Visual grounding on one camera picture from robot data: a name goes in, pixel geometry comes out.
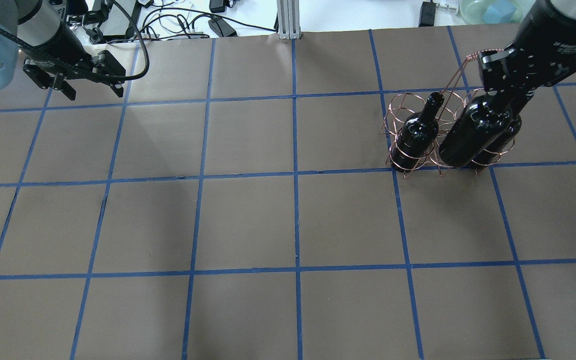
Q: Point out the dark wine bottle in basket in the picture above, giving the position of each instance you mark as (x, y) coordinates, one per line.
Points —
(416, 136)

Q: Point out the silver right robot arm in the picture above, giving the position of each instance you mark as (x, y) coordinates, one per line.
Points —
(558, 10)

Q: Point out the aluminium frame post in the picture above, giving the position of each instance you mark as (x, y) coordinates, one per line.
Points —
(288, 17)

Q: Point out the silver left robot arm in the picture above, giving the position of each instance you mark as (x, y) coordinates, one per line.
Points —
(34, 19)

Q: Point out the black power adapter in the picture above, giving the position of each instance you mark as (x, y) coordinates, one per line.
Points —
(221, 28)

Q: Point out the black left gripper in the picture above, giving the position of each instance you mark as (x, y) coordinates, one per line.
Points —
(59, 48)

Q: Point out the black power brick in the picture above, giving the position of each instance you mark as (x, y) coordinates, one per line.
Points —
(427, 14)

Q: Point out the copper wire wine basket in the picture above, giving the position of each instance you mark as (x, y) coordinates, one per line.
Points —
(463, 85)

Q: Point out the green bowl with blue sponge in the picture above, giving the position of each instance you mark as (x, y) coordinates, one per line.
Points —
(478, 12)

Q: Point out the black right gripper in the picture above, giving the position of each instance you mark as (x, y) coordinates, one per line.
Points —
(552, 31)

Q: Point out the dark glass wine bottle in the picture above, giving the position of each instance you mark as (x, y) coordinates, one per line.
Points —
(483, 119)

